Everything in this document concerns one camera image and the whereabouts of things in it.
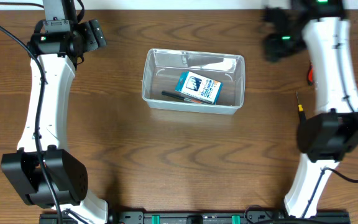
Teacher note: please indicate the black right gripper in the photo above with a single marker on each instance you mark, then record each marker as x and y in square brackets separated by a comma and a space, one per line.
[276, 45]

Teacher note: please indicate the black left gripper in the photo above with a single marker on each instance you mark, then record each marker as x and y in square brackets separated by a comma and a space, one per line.
[96, 33]

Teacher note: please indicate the red handled pliers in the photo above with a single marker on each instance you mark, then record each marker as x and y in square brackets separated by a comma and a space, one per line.
[309, 77]

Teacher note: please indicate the clear plastic container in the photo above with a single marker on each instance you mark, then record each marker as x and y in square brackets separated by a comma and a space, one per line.
[164, 67]

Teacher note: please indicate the black yellow screwdriver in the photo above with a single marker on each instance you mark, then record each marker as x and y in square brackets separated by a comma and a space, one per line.
[300, 107]

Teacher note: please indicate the blue white cardboard box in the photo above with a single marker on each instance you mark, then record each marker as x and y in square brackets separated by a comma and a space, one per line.
[199, 87]

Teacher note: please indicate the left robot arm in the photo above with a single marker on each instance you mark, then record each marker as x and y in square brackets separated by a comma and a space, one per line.
[42, 171]

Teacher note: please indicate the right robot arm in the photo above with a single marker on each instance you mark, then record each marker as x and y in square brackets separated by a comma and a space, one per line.
[323, 29]

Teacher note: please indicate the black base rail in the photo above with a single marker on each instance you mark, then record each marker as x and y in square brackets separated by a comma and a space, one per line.
[254, 215]

